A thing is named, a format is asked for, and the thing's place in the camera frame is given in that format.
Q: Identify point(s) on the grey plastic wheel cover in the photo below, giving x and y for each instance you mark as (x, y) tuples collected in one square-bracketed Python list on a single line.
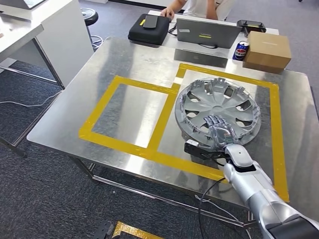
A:
[(219, 105)]

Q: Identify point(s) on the black round stool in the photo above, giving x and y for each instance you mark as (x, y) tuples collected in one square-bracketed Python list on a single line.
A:
[(89, 16)]

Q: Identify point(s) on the dark phone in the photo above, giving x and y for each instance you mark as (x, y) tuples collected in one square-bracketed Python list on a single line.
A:
[(150, 21)]

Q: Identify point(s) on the person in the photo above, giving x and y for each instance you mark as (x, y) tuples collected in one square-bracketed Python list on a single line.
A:
[(199, 6)]

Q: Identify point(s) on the yellow floor tape square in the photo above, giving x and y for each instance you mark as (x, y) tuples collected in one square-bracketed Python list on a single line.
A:
[(129, 230)]

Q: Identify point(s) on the grey laptop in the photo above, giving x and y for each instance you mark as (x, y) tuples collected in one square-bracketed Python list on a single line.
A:
[(206, 33)]

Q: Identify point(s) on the blue cola can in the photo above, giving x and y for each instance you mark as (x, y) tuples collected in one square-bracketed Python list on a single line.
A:
[(240, 51)]

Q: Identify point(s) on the white narrow desk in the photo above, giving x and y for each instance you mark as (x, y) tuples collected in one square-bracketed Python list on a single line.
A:
[(171, 42)]

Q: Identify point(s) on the black tray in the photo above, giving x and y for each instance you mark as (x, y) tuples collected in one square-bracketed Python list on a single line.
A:
[(250, 26)]

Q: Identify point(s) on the silver laptop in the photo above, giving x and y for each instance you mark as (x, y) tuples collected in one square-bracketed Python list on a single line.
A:
[(22, 2)]

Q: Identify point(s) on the stainless steel workbench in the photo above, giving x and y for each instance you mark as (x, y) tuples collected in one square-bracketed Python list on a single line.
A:
[(100, 82)]

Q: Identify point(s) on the small yellow tag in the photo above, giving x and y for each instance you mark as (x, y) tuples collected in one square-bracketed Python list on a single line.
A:
[(142, 22)]

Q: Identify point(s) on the brown cardboard box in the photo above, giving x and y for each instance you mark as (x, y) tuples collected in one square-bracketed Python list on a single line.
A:
[(267, 49)]

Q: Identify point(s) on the black zip case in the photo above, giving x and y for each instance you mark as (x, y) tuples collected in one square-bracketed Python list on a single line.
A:
[(149, 34)]

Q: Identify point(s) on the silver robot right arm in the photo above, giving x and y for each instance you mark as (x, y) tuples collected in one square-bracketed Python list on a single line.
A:
[(261, 194)]

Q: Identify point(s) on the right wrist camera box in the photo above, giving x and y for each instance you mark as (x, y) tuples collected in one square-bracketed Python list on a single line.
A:
[(196, 150)]

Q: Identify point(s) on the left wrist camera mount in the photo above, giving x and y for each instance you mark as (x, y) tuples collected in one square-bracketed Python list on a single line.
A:
[(102, 231)]

